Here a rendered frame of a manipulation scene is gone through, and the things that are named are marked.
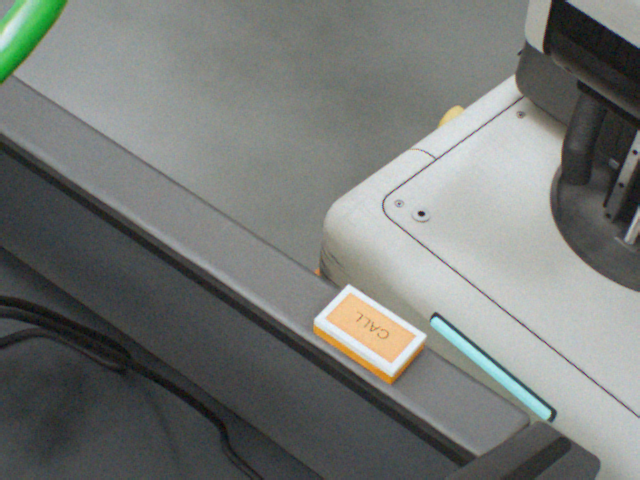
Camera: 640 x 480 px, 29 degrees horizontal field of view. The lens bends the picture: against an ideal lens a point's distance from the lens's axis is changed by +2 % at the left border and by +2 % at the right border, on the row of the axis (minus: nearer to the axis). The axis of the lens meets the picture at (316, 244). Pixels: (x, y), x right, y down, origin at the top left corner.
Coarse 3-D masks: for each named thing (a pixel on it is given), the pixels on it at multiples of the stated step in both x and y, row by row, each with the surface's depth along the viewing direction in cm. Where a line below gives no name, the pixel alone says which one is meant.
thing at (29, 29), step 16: (32, 0) 40; (48, 0) 40; (64, 0) 41; (16, 16) 41; (32, 16) 40; (48, 16) 41; (0, 32) 41; (16, 32) 41; (32, 32) 41; (0, 48) 41; (16, 48) 41; (32, 48) 41; (0, 64) 41; (16, 64) 41; (0, 80) 42
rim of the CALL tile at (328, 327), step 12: (348, 288) 64; (336, 300) 63; (372, 300) 63; (324, 312) 63; (384, 312) 63; (324, 324) 62; (408, 324) 63; (336, 336) 62; (348, 336) 62; (420, 336) 62; (360, 348) 61; (408, 348) 62; (372, 360) 61; (384, 360) 61; (396, 360) 61
